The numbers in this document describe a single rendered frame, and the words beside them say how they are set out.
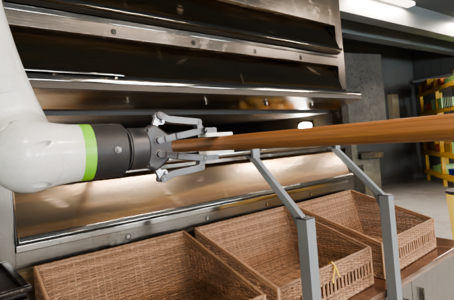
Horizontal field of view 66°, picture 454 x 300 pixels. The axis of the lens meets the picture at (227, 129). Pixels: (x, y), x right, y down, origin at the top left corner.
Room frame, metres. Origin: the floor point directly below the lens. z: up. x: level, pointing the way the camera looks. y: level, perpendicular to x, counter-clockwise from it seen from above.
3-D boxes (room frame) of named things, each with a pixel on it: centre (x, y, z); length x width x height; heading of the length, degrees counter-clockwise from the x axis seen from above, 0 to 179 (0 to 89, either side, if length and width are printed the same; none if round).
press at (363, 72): (6.09, -2.10, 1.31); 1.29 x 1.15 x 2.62; 124
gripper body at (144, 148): (0.64, 0.15, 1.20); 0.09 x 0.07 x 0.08; 128
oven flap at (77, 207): (1.67, -0.02, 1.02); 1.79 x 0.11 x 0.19; 128
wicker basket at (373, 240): (1.85, -0.67, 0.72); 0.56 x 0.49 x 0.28; 130
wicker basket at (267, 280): (1.47, -0.19, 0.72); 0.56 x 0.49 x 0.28; 128
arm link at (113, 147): (0.60, 0.21, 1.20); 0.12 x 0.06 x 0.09; 38
